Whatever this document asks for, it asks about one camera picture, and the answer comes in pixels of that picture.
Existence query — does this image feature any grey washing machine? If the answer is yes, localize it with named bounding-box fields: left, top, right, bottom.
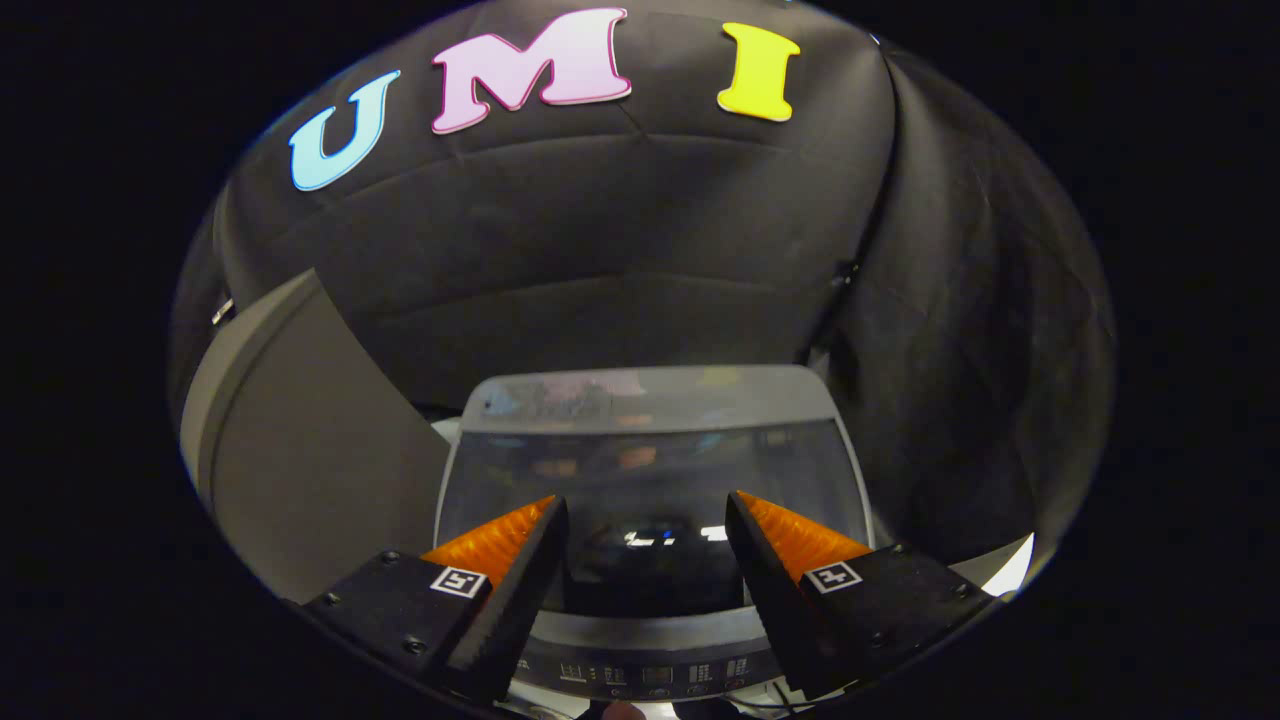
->
left=430, top=363, right=881, bottom=720

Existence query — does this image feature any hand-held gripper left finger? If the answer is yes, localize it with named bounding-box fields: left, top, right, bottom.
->
left=298, top=495, right=571, bottom=704

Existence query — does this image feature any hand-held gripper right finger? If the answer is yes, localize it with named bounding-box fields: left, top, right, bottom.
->
left=723, top=490, right=998, bottom=701

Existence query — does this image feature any dark glass washing machine lid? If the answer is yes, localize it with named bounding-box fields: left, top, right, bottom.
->
left=436, top=365, right=877, bottom=618

